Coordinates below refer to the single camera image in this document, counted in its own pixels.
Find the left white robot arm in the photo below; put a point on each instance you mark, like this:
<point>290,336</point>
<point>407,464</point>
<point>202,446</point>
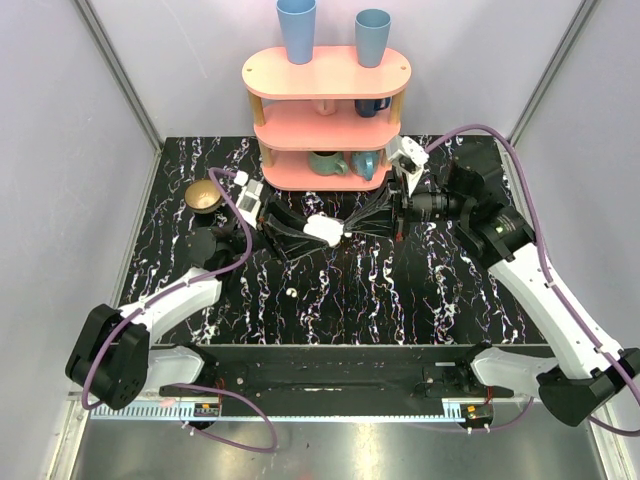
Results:
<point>113,360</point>

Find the dark blue mug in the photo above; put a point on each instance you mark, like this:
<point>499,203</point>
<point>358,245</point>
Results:
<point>368,108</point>

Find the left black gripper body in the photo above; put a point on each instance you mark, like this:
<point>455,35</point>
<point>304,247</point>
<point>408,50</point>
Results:
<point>266,226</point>

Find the pink mug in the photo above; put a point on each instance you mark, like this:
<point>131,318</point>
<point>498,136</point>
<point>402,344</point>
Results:
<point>324,107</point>

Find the light blue tumbler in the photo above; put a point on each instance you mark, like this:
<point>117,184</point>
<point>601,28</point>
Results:
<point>297,24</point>
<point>372,27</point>

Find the right light blue tumbler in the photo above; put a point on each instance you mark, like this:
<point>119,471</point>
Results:
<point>372,27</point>

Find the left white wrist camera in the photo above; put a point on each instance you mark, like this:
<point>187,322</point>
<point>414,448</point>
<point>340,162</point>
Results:
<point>249,202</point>

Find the green ceramic mug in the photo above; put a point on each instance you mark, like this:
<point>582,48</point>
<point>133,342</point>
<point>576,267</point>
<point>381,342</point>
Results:
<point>327,163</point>

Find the white oval case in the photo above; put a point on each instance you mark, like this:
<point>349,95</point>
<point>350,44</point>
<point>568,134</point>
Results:
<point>328,229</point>

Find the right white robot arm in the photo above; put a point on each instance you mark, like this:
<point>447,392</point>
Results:
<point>587,367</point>

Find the pink three-tier wooden shelf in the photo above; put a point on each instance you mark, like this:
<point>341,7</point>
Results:
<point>288,129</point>

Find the light blue ceramic mug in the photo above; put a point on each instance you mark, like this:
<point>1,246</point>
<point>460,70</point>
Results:
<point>364,164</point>

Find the left light blue tumbler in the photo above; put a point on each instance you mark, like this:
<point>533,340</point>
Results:
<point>297,24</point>

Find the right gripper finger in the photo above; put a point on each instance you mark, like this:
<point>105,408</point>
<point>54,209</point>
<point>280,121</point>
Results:
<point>376,211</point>
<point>372,229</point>

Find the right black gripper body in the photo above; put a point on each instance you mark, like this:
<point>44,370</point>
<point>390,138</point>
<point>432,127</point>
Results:
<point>421,206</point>

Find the black mounting base plate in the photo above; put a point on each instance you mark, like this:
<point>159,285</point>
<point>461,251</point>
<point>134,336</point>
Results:
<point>406,371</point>

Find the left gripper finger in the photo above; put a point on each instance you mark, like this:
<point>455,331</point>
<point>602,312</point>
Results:
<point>283,219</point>
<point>295,247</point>

